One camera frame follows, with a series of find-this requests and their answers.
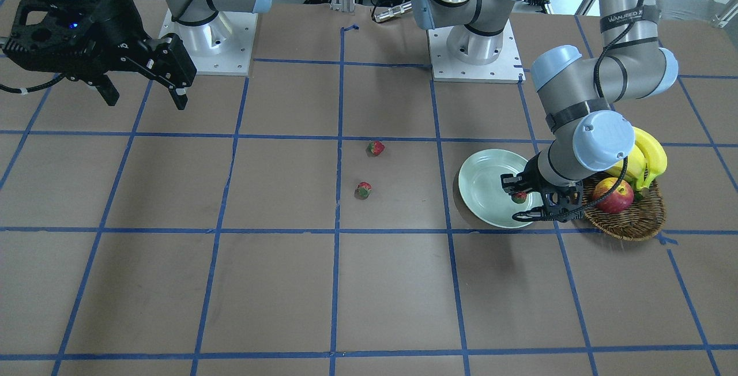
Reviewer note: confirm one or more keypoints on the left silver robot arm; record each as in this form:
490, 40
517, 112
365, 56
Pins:
576, 93

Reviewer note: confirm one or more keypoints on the red apple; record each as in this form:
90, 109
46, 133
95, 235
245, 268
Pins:
621, 199

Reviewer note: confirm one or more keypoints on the strawberry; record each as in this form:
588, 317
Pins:
363, 190
375, 148
519, 197

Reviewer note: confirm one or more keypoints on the wicker basket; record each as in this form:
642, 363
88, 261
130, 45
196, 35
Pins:
643, 220

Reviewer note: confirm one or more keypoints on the yellow banana bunch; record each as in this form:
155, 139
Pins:
646, 161

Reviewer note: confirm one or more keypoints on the light green plate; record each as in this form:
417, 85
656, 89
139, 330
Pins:
481, 188

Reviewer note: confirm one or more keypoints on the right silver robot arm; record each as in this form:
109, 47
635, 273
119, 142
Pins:
191, 13

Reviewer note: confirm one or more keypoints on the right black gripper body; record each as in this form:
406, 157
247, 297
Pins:
113, 25

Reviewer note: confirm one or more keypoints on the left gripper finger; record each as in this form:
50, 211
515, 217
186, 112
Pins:
531, 216
511, 184

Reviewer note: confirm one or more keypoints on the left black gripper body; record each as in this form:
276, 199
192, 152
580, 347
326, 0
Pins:
534, 175

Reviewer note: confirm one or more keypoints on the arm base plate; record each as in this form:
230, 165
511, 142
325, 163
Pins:
458, 55
222, 47

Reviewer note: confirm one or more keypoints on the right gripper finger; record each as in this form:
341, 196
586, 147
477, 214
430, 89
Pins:
107, 90
179, 95

